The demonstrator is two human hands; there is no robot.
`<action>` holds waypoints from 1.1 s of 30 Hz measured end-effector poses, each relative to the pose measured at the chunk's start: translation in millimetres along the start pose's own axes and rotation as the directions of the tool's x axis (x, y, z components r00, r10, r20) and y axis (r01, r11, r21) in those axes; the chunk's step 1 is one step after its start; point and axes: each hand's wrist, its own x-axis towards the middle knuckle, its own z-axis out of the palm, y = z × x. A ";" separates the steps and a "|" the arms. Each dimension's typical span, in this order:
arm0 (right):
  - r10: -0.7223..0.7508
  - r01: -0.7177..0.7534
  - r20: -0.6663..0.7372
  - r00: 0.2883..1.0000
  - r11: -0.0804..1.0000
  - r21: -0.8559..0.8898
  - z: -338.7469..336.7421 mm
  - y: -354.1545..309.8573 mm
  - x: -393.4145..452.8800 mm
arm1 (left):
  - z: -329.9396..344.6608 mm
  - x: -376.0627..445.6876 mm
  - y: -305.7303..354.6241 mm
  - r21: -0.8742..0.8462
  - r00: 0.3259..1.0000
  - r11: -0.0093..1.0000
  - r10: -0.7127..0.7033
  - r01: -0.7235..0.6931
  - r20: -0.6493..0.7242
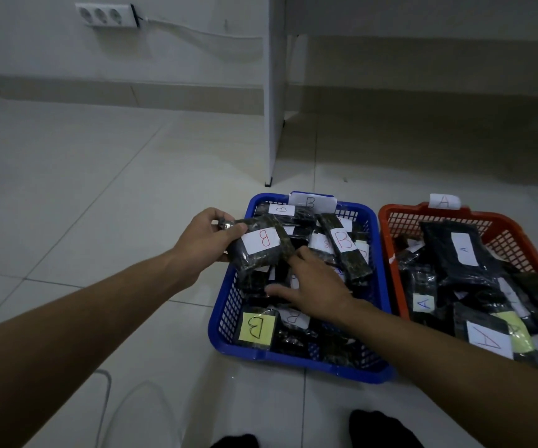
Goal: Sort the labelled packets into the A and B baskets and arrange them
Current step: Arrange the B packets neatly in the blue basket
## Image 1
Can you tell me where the white wall socket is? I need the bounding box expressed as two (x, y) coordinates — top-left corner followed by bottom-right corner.
(75, 2), (140, 29)

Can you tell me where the black packet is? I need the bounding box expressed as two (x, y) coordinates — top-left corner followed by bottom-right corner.
(225, 214), (296, 278)

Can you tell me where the person's black trouser leg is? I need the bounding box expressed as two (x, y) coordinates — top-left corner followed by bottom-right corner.
(349, 409), (424, 448)
(210, 433), (260, 448)

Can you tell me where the person's right forearm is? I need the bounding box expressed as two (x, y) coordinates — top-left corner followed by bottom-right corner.
(339, 301), (538, 448)

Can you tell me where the person's left forearm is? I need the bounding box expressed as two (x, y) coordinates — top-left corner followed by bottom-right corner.
(0, 249), (188, 448)

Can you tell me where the small white paper tag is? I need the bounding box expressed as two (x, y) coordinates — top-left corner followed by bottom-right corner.
(428, 193), (462, 210)

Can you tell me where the white wall cable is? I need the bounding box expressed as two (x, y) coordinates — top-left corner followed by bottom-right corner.
(137, 16), (266, 42)

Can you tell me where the person's right hand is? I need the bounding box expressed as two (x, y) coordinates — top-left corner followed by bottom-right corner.
(264, 246), (361, 327)

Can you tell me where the red plastic basket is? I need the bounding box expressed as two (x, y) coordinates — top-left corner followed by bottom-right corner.
(378, 202), (538, 378)

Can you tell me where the white desk side panel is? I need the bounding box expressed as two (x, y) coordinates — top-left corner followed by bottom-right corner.
(264, 0), (307, 187)

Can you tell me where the blue plastic basket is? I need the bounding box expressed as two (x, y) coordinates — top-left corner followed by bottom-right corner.
(207, 192), (396, 385)

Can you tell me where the person's left hand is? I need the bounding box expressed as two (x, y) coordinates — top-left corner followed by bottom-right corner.
(171, 207), (249, 290)

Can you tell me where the large white paper tag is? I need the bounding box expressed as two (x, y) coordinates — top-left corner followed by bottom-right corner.
(289, 192), (337, 214)

